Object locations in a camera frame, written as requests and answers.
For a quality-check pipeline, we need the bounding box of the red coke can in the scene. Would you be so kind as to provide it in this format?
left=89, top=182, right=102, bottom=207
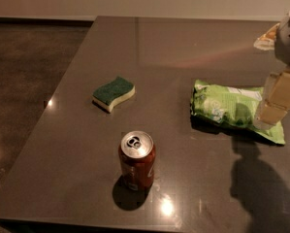
left=118, top=131, right=156, bottom=191

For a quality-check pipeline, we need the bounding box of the orange snack bag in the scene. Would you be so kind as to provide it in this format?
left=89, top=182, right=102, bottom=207
left=253, top=23, right=279, bottom=50

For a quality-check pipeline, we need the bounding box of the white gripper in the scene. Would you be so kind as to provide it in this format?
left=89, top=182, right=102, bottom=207
left=256, top=10, right=290, bottom=129

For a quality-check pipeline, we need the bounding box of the green and yellow sponge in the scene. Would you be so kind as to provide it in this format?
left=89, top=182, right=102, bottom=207
left=92, top=77, right=136, bottom=113

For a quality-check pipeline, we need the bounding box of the green rice chip bag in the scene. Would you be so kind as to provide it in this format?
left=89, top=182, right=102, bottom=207
left=190, top=80, right=285, bottom=145

